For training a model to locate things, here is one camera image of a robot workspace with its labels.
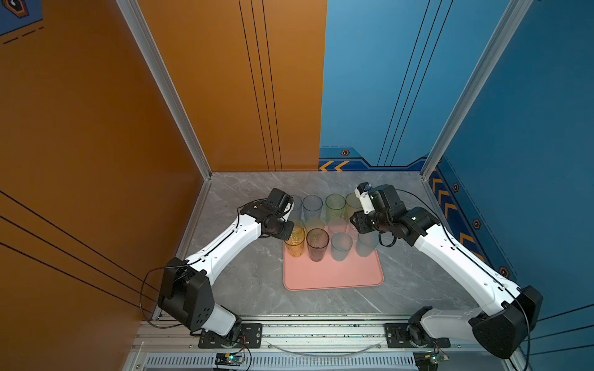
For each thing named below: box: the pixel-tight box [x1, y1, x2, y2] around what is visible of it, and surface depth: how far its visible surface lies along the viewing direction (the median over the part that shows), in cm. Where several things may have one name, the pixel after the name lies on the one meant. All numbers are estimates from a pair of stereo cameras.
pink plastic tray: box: [283, 237, 385, 292], surface depth 90 cm
